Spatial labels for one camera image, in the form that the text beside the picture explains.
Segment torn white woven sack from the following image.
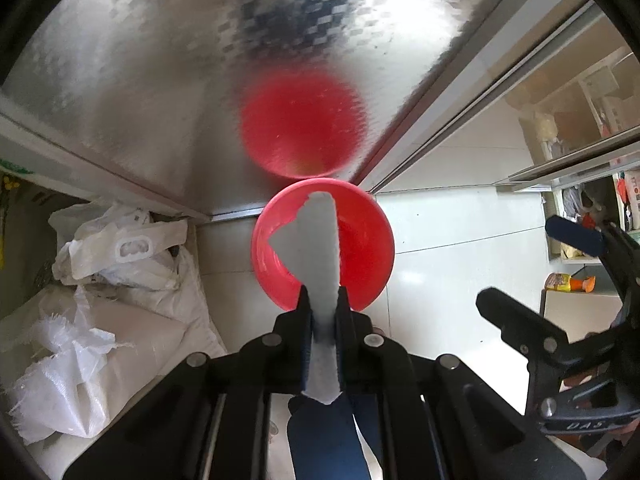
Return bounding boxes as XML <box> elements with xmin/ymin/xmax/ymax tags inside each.
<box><xmin>7</xmin><ymin>310</ymin><xmax>137</xmax><ymax>445</ymax></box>

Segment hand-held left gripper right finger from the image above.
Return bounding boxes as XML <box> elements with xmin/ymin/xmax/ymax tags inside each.
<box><xmin>333</xmin><ymin>286</ymin><xmax>587</xmax><ymax>480</ymax></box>

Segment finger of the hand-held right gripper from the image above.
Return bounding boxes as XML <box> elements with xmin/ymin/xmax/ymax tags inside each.
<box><xmin>475</xmin><ymin>286</ymin><xmax>623</xmax><ymax>418</ymax></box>
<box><xmin>546</xmin><ymin>214</ymin><xmax>640</xmax><ymax>321</ymax></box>

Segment large white woven sack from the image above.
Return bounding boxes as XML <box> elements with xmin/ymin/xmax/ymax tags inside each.
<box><xmin>0</xmin><ymin>247</ymin><xmax>228</xmax><ymax>461</ymax></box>

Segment aluminium sliding door frame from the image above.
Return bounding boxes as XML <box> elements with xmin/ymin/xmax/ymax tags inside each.
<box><xmin>357</xmin><ymin>0</ymin><xmax>640</xmax><ymax>196</ymax></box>

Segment storage shelf behind glass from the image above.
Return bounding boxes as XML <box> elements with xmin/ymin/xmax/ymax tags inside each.
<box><xmin>505</xmin><ymin>45</ymin><xmax>640</xmax><ymax>181</ymax></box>

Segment yellow orange bottle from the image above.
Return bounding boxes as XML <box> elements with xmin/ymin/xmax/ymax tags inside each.
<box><xmin>544</xmin><ymin>272</ymin><xmax>597</xmax><ymax>294</ymax></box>

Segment person's blue jeans leg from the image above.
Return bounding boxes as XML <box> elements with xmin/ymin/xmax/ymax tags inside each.
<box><xmin>286</xmin><ymin>392</ymin><xmax>382</xmax><ymax>480</ymax></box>

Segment embossed metal door panel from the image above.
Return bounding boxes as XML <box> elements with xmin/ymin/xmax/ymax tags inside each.
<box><xmin>0</xmin><ymin>0</ymin><xmax>568</xmax><ymax>223</ymax></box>

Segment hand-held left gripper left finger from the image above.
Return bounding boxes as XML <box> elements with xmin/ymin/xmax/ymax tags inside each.
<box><xmin>62</xmin><ymin>285</ymin><xmax>315</xmax><ymax>480</ymax></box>

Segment white plastic bag with handle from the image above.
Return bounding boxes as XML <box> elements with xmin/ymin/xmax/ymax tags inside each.
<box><xmin>50</xmin><ymin>202</ymin><xmax>190</xmax><ymax>293</ymax></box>

